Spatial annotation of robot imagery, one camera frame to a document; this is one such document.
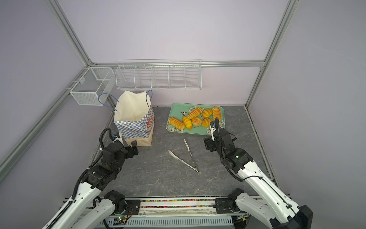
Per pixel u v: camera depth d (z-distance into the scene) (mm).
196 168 852
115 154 543
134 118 1093
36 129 598
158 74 985
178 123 1048
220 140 525
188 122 1052
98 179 496
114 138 608
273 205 408
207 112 1106
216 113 1124
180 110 1157
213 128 639
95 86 962
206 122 1050
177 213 737
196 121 1052
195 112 1117
